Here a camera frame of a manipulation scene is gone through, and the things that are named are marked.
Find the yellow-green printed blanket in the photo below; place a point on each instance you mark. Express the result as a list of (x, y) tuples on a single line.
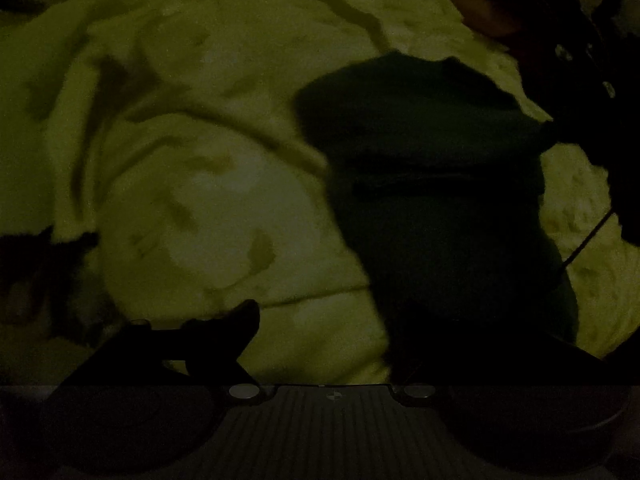
[(190, 160)]

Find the dark patterned cloth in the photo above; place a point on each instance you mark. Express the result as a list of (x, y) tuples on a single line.
[(35, 280)]

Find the dark green small garment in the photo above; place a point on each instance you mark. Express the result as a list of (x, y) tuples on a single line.
[(430, 200)]

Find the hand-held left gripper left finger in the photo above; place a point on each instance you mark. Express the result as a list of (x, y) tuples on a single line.
[(240, 321)]

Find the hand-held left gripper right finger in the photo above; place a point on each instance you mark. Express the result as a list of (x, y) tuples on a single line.
[(500, 360)]

